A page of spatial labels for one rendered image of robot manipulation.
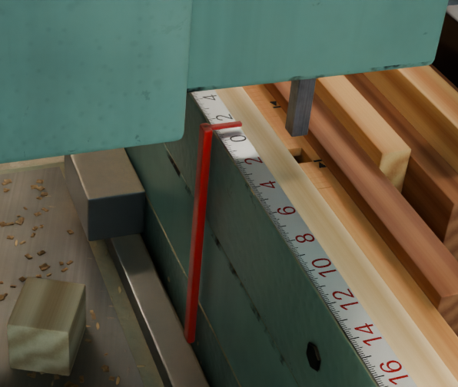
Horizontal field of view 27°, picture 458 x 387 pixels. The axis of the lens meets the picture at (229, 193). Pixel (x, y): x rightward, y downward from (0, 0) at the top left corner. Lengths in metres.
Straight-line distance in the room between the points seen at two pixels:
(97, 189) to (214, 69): 0.22
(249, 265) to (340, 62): 0.10
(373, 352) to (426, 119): 0.17
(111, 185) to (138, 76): 0.26
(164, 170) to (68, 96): 0.22
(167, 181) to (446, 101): 0.17
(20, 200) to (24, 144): 0.32
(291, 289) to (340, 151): 0.10
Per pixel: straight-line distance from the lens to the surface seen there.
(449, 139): 0.48
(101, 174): 0.61
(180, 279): 0.56
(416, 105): 0.50
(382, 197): 0.45
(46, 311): 0.54
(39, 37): 0.33
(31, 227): 0.65
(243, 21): 0.39
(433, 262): 0.42
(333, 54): 0.42
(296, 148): 0.49
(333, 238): 0.41
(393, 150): 0.47
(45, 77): 0.34
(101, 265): 0.62
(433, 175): 0.47
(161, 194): 0.57
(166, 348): 0.54
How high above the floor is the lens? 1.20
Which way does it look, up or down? 36 degrees down
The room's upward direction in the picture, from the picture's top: 6 degrees clockwise
